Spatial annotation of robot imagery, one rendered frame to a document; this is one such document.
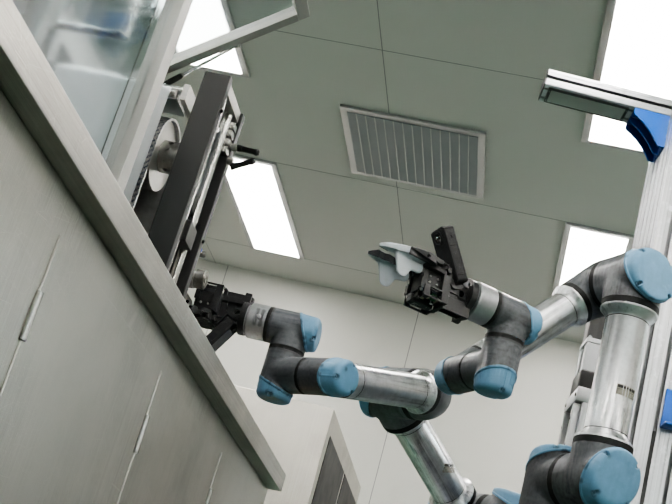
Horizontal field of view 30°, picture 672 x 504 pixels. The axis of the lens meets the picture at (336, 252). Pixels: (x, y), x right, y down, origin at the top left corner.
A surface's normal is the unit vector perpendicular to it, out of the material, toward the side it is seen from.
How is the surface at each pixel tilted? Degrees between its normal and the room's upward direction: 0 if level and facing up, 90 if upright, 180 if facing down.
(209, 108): 90
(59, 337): 90
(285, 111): 180
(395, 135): 180
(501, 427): 90
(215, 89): 90
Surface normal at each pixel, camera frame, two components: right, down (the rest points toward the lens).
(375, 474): -0.09, -0.39
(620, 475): 0.41, -0.09
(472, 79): -0.26, 0.90
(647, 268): 0.48, -0.33
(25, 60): 0.96, 0.21
